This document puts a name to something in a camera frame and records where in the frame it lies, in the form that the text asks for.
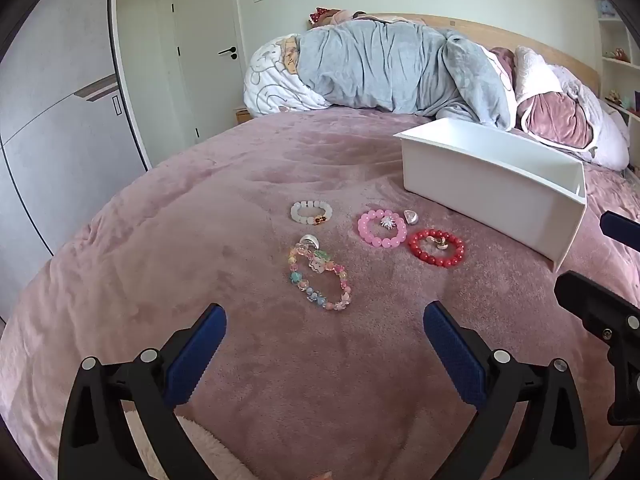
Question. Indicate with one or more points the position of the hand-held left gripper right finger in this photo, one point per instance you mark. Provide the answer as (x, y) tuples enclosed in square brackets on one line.
[(455, 360)]

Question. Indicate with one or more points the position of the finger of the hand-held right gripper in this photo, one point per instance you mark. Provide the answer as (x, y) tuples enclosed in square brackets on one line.
[(622, 230), (600, 305)]

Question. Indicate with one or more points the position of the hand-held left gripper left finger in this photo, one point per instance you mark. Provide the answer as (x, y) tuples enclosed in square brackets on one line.
[(200, 350)]

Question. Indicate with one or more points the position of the small gold earring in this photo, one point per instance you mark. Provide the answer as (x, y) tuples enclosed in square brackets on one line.
[(440, 244)]

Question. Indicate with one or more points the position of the clear heart pendant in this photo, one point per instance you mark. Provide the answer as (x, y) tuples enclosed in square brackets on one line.
[(411, 216)]

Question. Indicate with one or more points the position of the white rectangular storage box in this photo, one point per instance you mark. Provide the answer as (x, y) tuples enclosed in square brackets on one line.
[(480, 180)]

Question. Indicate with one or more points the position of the silver spiky star brooch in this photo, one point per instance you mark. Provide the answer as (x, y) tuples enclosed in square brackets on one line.
[(387, 222)]

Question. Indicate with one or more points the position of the mauve velvet pillow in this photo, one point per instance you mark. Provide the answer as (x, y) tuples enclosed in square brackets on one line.
[(555, 120)]

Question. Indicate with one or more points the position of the mauve plush bed blanket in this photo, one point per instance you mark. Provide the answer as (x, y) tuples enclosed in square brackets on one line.
[(200, 200)]

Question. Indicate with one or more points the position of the white lace pillow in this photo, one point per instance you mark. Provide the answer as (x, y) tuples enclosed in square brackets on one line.
[(545, 70)]

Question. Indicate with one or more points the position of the wooden nightstand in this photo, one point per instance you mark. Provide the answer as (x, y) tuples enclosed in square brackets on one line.
[(241, 116)]

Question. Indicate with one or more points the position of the white door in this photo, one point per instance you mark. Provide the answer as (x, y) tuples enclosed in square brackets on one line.
[(210, 90)]

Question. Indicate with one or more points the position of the grey wardrobe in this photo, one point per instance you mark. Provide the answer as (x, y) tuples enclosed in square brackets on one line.
[(60, 125)]

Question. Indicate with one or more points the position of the white cartoon print quilt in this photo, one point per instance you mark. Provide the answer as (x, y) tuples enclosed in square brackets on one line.
[(272, 80)]

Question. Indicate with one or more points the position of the grey plush blanket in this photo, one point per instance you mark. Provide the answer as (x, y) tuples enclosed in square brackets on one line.
[(390, 65)]

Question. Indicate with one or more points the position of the pink folded cloth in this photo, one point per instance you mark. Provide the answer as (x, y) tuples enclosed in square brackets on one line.
[(345, 15)]

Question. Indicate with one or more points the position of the red dotted bow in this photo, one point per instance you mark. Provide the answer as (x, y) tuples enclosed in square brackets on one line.
[(318, 15)]

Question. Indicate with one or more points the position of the white wall shelf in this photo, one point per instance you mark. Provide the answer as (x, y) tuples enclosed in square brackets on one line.
[(617, 80)]

